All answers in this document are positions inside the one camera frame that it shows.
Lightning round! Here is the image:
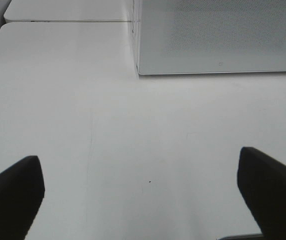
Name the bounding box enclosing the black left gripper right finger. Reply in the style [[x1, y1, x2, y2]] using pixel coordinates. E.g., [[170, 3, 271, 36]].
[[237, 147, 286, 240]]

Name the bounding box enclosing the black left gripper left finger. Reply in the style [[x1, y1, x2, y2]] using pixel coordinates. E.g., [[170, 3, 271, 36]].
[[0, 155, 45, 240]]

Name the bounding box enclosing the white microwave oven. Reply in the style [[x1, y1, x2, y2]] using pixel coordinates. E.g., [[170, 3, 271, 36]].
[[130, 0, 286, 76]]

